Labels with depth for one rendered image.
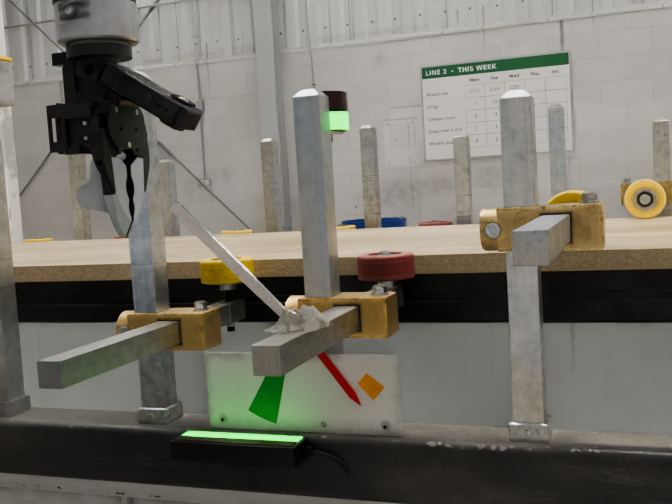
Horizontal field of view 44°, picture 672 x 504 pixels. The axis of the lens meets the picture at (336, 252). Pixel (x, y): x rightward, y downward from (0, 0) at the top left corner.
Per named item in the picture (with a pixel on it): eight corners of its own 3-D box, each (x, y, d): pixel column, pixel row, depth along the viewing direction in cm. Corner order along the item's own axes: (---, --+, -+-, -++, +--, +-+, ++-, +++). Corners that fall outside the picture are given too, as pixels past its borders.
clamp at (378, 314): (388, 338, 100) (385, 297, 99) (284, 338, 104) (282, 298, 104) (400, 330, 105) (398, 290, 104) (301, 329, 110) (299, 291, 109)
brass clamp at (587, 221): (604, 250, 90) (602, 203, 89) (479, 253, 94) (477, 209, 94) (606, 245, 96) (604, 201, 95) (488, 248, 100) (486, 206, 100)
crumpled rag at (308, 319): (319, 334, 83) (317, 310, 82) (256, 333, 85) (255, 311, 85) (347, 318, 91) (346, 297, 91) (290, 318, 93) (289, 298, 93)
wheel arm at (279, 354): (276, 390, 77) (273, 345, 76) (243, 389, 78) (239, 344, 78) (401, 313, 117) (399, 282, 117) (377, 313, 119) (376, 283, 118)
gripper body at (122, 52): (90, 159, 99) (82, 57, 98) (153, 154, 96) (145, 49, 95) (48, 159, 92) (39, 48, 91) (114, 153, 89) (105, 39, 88)
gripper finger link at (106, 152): (118, 194, 94) (111, 117, 93) (131, 193, 94) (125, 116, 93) (92, 195, 90) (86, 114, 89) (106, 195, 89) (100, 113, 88)
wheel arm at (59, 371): (64, 397, 87) (60, 357, 87) (37, 396, 88) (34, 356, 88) (246, 323, 128) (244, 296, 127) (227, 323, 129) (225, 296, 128)
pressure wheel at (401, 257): (409, 336, 113) (405, 252, 112) (353, 336, 115) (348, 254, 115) (423, 326, 120) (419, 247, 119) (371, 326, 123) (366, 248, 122)
